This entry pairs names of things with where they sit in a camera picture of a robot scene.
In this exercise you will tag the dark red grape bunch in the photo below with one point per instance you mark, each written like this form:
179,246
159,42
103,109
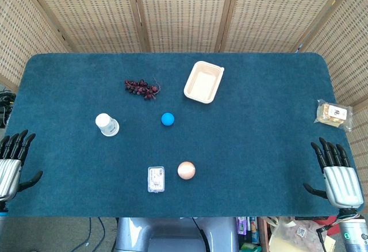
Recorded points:
141,88

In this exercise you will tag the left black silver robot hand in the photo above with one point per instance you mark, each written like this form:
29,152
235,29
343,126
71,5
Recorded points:
10,174

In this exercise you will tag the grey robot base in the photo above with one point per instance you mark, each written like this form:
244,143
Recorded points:
175,234

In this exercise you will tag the white floral paper cup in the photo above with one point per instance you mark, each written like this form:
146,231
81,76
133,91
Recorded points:
110,135
106,124

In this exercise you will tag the clear plastic floss pick box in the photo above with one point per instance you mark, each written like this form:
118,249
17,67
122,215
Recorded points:
155,179

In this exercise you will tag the beige plastic food container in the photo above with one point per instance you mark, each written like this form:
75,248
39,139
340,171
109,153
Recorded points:
202,83

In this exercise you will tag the orange pink ball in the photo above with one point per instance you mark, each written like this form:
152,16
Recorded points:
186,170

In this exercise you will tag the blue ball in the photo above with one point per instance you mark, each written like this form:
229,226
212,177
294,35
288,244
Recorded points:
167,119

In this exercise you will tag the clear packet of biscuits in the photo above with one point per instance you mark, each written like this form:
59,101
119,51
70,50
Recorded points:
333,114

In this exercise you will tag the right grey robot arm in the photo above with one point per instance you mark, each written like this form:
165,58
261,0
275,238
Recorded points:
355,229

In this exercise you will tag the crumpled paper bags pile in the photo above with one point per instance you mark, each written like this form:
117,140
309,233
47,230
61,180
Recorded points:
293,234

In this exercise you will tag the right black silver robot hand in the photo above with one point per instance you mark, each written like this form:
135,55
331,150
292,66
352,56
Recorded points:
342,186

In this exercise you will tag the teal blue table cloth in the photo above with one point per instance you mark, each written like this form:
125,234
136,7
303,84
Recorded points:
230,148

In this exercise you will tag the woven bamboo folding screen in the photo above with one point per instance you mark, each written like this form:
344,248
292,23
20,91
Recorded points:
184,10

